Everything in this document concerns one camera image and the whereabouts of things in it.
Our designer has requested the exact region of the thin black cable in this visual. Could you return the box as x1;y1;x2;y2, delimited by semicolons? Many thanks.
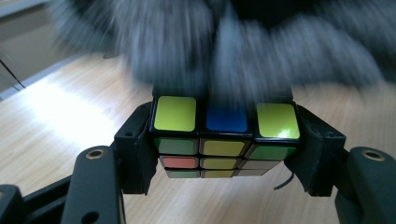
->
0;58;26;91

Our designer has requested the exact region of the multicoloured puzzle cube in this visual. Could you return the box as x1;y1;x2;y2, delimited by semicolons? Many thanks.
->
148;86;302;180

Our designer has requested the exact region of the grey fuzzy cloth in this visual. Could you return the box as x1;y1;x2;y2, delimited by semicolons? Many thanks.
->
49;0;396;108

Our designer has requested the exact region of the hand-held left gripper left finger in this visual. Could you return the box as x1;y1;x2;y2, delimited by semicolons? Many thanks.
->
113;101;159;196

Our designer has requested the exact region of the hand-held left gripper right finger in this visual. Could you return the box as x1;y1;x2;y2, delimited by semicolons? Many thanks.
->
283;104;347;198

